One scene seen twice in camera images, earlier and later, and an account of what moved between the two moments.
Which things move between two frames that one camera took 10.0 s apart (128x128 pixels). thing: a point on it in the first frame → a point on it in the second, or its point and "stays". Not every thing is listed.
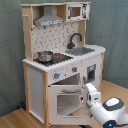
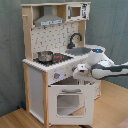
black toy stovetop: [57, 58] stays
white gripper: [91, 96] → [81, 71]
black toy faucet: [70, 45] stays
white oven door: [66, 105] stays
